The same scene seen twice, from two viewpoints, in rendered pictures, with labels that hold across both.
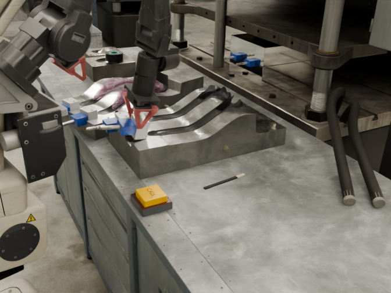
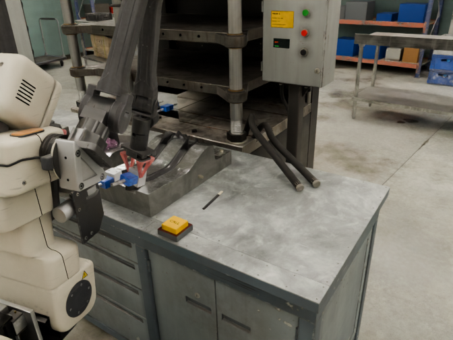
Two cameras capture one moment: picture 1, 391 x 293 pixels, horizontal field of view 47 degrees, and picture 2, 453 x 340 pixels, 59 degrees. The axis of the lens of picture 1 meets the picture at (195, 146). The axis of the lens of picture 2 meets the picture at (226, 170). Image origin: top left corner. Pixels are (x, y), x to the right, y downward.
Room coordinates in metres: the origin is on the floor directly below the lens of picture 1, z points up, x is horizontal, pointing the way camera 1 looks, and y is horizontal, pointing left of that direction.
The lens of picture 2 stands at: (-0.09, 0.43, 1.53)
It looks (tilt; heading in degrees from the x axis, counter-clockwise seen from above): 26 degrees down; 333
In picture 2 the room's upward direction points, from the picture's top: 2 degrees counter-clockwise
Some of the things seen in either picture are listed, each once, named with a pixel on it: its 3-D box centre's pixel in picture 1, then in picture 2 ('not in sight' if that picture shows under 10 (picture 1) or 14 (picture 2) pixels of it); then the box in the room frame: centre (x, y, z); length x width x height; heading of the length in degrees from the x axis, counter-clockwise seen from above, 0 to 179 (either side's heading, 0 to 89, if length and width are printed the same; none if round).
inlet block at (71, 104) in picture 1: (59, 111); not in sight; (1.39, 0.46, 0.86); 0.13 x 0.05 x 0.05; 136
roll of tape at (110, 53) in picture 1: (114, 56); not in sight; (1.97, 0.38, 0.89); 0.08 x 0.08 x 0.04
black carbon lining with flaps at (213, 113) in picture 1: (192, 109); (162, 153); (1.28, 0.01, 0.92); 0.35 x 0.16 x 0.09; 119
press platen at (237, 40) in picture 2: not in sight; (188, 37); (2.22, -0.50, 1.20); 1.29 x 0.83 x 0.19; 29
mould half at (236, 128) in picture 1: (198, 124); (168, 164); (1.28, -0.01, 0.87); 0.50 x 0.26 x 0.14; 119
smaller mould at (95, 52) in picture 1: (102, 57); not in sight; (2.16, 0.47, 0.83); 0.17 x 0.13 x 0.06; 119
